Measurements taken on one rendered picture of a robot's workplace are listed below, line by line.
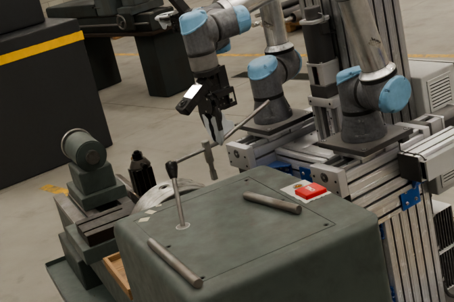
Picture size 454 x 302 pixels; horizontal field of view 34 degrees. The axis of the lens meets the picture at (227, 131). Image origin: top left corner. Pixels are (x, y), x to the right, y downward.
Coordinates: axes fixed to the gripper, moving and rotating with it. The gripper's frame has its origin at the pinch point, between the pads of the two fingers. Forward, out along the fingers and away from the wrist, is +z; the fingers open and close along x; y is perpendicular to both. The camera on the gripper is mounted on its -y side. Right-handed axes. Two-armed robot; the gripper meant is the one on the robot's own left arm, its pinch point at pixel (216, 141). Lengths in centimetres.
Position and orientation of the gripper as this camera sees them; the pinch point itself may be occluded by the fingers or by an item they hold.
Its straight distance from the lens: 204.7
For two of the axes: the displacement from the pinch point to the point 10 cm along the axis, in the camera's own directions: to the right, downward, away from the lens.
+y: 7.9, -3.5, 4.9
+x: -5.6, -1.3, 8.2
